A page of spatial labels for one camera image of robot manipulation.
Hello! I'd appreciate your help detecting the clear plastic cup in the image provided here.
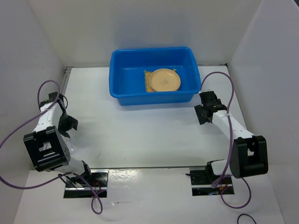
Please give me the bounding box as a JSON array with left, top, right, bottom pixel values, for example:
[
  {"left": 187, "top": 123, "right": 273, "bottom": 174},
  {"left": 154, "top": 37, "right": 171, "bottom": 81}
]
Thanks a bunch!
[{"left": 63, "top": 137, "right": 76, "bottom": 155}]

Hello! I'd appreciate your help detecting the orange plastic plate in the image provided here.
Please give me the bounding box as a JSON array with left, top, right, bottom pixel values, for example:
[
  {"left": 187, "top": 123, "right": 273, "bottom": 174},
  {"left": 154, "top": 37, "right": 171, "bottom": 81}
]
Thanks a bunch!
[{"left": 149, "top": 68, "right": 182, "bottom": 92}]

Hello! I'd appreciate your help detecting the bamboo woven mat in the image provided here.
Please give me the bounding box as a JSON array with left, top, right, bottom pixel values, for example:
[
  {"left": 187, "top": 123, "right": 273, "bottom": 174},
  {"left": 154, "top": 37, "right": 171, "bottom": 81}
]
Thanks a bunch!
[{"left": 143, "top": 69, "right": 177, "bottom": 93}]

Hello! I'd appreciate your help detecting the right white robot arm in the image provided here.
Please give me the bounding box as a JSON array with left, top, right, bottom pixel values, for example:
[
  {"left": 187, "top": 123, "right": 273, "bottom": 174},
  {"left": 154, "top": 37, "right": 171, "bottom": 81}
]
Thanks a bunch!
[{"left": 194, "top": 91, "right": 269, "bottom": 183}]

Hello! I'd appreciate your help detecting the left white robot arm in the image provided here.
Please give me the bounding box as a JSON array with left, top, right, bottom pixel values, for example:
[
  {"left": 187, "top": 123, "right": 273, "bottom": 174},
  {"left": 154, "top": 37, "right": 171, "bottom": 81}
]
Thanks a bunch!
[{"left": 23, "top": 92, "right": 93, "bottom": 187}]

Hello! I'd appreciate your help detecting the blue plastic bin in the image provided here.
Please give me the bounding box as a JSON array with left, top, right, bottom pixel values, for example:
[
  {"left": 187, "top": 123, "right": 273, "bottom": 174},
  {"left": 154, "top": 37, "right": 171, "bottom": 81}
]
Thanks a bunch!
[{"left": 109, "top": 47, "right": 201, "bottom": 106}]

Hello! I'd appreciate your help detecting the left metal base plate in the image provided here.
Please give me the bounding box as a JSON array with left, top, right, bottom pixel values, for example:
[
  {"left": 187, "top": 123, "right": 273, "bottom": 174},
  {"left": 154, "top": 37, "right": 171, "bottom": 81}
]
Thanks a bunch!
[{"left": 63, "top": 169, "right": 109, "bottom": 199}]

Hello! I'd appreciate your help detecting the metal base plate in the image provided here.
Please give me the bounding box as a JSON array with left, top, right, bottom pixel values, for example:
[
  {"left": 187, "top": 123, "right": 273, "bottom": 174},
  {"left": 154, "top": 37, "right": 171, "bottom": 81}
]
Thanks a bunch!
[
  {"left": 186, "top": 166, "right": 235, "bottom": 196},
  {"left": 63, "top": 169, "right": 109, "bottom": 199}
]

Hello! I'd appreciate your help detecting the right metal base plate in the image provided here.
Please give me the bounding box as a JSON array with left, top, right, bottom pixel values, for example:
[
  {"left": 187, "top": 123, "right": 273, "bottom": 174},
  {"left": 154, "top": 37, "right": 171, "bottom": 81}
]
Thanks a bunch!
[{"left": 186, "top": 166, "right": 235, "bottom": 196}]

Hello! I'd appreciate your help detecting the black cable on floor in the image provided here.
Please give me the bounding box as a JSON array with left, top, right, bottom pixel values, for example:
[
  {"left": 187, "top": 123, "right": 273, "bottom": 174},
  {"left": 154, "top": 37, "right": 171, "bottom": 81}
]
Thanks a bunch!
[{"left": 237, "top": 214, "right": 257, "bottom": 224}]

